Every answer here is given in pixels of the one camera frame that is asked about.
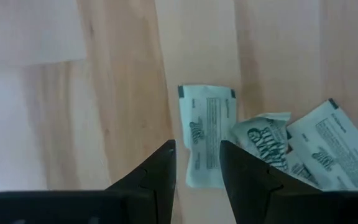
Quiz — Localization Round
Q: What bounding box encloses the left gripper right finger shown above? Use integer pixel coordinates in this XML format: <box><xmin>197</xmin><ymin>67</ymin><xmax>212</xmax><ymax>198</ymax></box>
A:
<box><xmin>218</xmin><ymin>139</ymin><xmax>323</xmax><ymax>224</ymax></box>

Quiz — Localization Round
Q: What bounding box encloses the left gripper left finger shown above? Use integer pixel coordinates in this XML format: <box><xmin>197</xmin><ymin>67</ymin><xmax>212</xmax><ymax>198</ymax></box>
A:
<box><xmin>106</xmin><ymin>139</ymin><xmax>177</xmax><ymax>224</ymax></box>

